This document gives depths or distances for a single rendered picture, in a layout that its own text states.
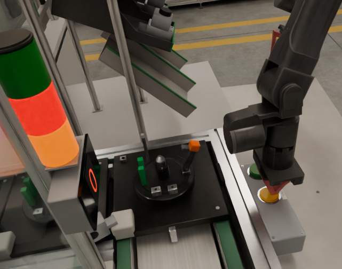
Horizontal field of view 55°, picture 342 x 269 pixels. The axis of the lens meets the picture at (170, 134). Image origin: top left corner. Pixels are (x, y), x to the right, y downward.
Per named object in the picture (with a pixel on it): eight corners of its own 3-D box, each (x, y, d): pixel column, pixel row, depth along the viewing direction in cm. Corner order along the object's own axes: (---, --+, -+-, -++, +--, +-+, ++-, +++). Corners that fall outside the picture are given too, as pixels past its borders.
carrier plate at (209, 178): (205, 144, 86) (205, 139, 85) (229, 220, 67) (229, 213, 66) (115, 161, 85) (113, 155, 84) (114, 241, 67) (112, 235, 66)
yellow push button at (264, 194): (273, 190, 72) (275, 184, 71) (281, 205, 69) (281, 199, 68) (256, 194, 72) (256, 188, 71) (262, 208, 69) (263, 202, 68)
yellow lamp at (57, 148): (80, 137, 44) (69, 108, 41) (77, 163, 40) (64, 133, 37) (44, 144, 44) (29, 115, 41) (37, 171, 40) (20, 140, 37)
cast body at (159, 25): (171, 37, 83) (179, 10, 78) (169, 45, 79) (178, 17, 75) (138, 26, 81) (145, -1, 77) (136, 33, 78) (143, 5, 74)
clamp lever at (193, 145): (189, 165, 74) (198, 140, 70) (190, 171, 73) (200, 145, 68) (174, 164, 73) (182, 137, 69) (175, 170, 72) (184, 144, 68)
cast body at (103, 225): (73, 237, 61) (64, 212, 66) (81, 250, 64) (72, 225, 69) (114, 215, 63) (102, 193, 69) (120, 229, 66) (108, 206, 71)
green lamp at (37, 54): (55, 72, 38) (38, 30, 34) (47, 94, 34) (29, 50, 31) (12, 79, 37) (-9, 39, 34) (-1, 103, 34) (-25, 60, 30)
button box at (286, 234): (265, 176, 82) (267, 158, 78) (302, 251, 65) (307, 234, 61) (238, 181, 81) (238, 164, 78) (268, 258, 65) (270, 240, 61)
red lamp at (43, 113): (69, 107, 41) (55, 72, 38) (63, 132, 37) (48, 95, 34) (29, 114, 41) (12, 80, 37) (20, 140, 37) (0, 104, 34)
